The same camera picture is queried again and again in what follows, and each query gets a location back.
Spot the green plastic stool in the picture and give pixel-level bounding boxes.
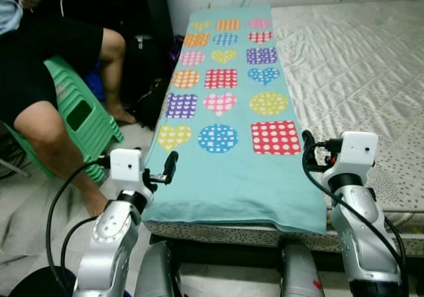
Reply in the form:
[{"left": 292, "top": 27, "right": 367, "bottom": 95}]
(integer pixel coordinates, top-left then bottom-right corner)
[{"left": 3, "top": 55, "right": 125, "bottom": 185}]

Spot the grey robot leg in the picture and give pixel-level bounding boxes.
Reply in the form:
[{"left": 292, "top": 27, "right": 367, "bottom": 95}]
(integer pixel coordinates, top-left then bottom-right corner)
[
  {"left": 278, "top": 239, "right": 325, "bottom": 297},
  {"left": 134, "top": 241, "right": 183, "bottom": 297}
]

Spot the person with bare legs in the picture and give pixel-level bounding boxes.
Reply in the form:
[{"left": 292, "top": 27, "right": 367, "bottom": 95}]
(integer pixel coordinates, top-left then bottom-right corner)
[{"left": 0, "top": 0, "right": 136, "bottom": 217}]

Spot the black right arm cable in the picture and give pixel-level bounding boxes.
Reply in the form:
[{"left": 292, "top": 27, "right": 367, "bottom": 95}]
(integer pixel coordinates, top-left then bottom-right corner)
[{"left": 301, "top": 141, "right": 406, "bottom": 278}]

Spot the grey quilted mattress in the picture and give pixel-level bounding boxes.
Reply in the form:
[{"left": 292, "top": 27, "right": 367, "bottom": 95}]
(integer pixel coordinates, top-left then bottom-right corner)
[{"left": 142, "top": 0, "right": 424, "bottom": 257}]

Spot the dark bed frame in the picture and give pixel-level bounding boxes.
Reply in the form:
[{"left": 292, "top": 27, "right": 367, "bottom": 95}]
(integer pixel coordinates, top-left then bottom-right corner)
[{"left": 149, "top": 234, "right": 424, "bottom": 278}]

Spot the teal blanket with colourful patches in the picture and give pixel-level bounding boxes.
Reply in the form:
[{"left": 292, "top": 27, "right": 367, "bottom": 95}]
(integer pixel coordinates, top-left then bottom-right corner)
[{"left": 142, "top": 5, "right": 329, "bottom": 235}]

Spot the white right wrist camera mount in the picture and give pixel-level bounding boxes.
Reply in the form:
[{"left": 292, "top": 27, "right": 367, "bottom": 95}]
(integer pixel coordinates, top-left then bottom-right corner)
[{"left": 323, "top": 131, "right": 380, "bottom": 185}]

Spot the grey left robot leg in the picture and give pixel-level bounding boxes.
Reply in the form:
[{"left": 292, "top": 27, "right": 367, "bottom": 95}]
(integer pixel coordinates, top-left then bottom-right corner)
[{"left": 134, "top": 241, "right": 183, "bottom": 297}]

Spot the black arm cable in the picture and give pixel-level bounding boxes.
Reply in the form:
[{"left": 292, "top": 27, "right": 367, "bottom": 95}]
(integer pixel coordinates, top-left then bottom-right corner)
[
  {"left": 301, "top": 141, "right": 406, "bottom": 278},
  {"left": 45, "top": 154, "right": 112, "bottom": 294}
]

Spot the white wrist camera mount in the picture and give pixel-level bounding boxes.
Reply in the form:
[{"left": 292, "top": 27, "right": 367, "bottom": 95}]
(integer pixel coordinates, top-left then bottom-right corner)
[
  {"left": 323, "top": 131, "right": 380, "bottom": 185},
  {"left": 109, "top": 148, "right": 145, "bottom": 198}
]

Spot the grey right robot leg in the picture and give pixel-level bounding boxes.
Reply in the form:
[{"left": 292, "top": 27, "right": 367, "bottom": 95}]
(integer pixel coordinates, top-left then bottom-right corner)
[{"left": 278, "top": 239, "right": 325, "bottom": 297}]

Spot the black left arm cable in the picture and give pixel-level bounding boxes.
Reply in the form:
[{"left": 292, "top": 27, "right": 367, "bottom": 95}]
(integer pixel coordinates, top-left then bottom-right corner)
[{"left": 45, "top": 154, "right": 112, "bottom": 294}]

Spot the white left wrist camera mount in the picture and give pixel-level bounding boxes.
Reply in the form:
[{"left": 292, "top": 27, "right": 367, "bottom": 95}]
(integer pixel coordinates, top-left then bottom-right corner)
[{"left": 109, "top": 148, "right": 145, "bottom": 198}]

